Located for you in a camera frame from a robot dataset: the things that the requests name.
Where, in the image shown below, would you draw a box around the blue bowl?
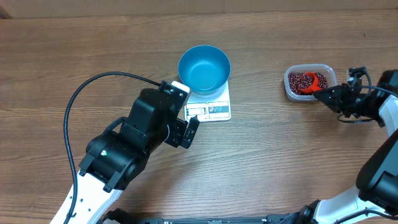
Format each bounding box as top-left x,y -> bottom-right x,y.
178,45 -> 231,95

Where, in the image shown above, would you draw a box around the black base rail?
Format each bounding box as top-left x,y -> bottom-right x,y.
98,214 -> 295,224

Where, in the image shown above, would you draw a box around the red beans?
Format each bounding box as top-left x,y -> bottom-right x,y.
288,72 -> 328,95

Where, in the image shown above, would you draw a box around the clear plastic container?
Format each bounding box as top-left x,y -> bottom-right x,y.
284,63 -> 337,102

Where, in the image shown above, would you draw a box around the white digital kitchen scale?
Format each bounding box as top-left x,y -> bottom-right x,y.
184,82 -> 231,123

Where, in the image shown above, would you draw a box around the red scoop blue handle tip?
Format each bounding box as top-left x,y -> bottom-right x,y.
298,72 -> 322,94

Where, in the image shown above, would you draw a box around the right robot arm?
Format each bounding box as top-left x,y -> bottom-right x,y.
280,67 -> 397,223

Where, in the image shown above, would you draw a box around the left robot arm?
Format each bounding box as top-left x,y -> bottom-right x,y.
52,81 -> 200,223

